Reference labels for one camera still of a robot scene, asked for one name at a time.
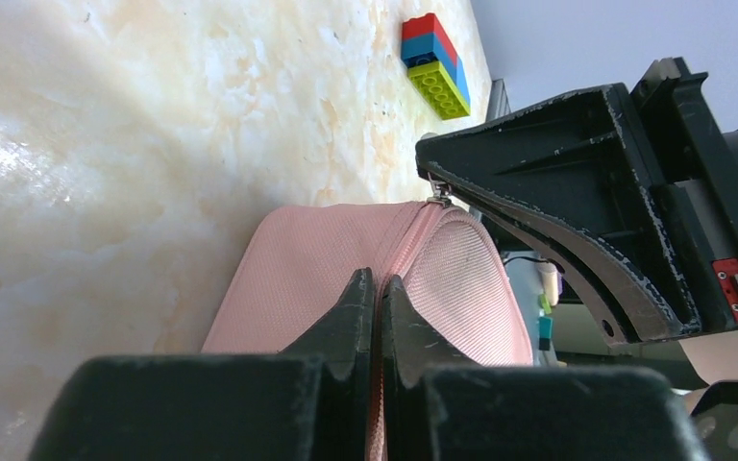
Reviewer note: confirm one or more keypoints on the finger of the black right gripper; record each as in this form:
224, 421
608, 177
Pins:
572, 178

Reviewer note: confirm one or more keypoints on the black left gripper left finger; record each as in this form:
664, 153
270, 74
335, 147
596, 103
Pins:
307, 402

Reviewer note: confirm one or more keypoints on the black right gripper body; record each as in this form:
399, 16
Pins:
699, 193

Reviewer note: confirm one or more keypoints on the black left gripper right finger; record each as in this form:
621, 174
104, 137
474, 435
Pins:
441, 405

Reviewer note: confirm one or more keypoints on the pink medicine kit case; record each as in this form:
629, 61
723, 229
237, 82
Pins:
300, 257

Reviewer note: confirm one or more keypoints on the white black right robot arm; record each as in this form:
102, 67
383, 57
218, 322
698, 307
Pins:
714, 356

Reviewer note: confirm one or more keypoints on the colourful toy block stack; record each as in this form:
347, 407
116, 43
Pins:
434, 67

